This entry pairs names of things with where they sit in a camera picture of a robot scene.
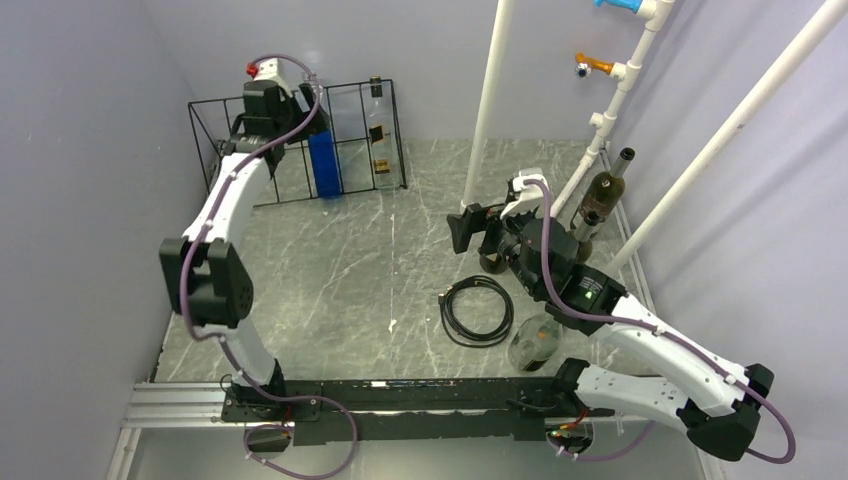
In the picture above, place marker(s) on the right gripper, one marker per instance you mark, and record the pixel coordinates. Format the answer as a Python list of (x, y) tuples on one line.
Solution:
[(474, 219)]

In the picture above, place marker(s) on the brown-green wine bottle by wall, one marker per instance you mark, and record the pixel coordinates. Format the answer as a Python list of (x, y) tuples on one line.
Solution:
[(605, 190)]

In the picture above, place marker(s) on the clear square liquor bottle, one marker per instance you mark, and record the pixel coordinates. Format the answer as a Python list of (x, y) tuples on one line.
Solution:
[(380, 122)]

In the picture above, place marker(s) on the blue plastic peg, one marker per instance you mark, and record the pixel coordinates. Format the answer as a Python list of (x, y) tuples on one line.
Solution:
[(629, 5)]

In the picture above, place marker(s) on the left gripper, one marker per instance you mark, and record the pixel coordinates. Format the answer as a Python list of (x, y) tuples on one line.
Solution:
[(291, 102)]

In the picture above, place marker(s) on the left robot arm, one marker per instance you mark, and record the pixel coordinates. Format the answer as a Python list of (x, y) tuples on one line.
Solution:
[(207, 282)]

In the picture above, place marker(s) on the aluminium rail frame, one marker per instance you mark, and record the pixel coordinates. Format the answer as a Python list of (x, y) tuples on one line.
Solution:
[(192, 405)]

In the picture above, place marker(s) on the white PVC pipe frame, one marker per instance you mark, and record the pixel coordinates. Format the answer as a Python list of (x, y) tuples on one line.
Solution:
[(655, 13)]

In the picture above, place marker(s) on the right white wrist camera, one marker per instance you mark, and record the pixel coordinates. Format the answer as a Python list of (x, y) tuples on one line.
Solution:
[(523, 197)]

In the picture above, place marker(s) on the olive green wine bottle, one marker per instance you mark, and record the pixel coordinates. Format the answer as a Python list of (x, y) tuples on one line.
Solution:
[(583, 235)]

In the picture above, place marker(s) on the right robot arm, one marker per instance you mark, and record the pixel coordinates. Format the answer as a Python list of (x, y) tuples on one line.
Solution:
[(715, 402)]

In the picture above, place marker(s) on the black wire wine rack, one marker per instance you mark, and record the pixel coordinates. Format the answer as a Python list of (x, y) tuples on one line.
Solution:
[(287, 157)]

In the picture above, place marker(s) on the orange plastic peg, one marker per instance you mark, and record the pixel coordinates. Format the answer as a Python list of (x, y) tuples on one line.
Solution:
[(585, 65)]

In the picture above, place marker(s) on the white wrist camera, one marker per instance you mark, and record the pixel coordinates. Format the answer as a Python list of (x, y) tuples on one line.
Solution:
[(270, 69), (523, 197)]

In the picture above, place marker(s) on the blue rectangular glass bottle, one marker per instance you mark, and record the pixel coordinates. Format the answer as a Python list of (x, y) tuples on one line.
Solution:
[(321, 143)]

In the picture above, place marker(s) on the clear round glass bottle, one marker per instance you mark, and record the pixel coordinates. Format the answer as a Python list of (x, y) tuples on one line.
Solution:
[(535, 343)]

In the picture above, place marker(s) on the dark green wine bottle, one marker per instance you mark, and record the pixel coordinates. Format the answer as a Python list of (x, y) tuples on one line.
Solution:
[(492, 257)]

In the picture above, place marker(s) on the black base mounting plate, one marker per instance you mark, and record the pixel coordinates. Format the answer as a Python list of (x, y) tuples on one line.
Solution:
[(323, 411)]

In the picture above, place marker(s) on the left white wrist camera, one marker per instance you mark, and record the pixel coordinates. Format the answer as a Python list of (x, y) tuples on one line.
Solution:
[(270, 69)]

